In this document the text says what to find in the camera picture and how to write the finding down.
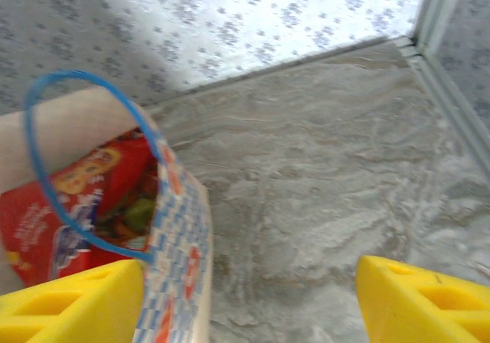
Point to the pink-edged fruit candy bag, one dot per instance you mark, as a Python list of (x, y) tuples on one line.
[(134, 216)]

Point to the aluminium frame post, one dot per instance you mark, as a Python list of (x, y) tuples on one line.
[(436, 14)]

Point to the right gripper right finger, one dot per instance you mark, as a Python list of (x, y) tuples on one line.
[(421, 308)]

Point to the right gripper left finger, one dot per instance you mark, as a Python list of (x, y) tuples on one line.
[(69, 308)]

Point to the large red cookie bag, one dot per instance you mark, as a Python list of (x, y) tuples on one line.
[(38, 224)]

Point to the aluminium side rail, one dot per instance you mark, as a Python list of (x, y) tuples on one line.
[(451, 102)]

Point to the blue checkered paper bag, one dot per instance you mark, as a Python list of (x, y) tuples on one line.
[(180, 243)]

